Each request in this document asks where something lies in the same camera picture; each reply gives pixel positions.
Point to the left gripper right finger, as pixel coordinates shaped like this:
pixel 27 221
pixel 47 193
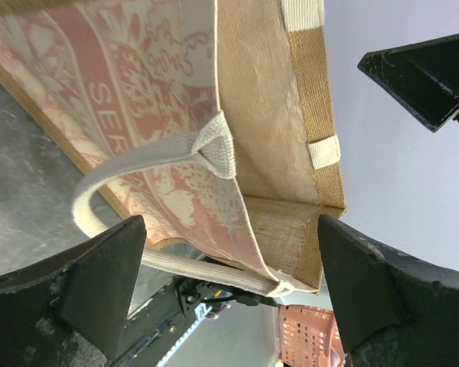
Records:
pixel 392 309

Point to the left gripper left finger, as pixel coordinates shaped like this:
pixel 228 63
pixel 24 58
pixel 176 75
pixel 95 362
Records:
pixel 70 309

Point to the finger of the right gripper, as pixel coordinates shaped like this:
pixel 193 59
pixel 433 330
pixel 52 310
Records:
pixel 423 78

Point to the brown canvas tote bag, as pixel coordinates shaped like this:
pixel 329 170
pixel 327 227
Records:
pixel 212 120

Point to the pink plastic crate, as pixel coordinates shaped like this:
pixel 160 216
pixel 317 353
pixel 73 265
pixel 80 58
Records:
pixel 309 337

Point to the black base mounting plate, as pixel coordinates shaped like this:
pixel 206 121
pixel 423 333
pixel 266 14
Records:
pixel 158 328

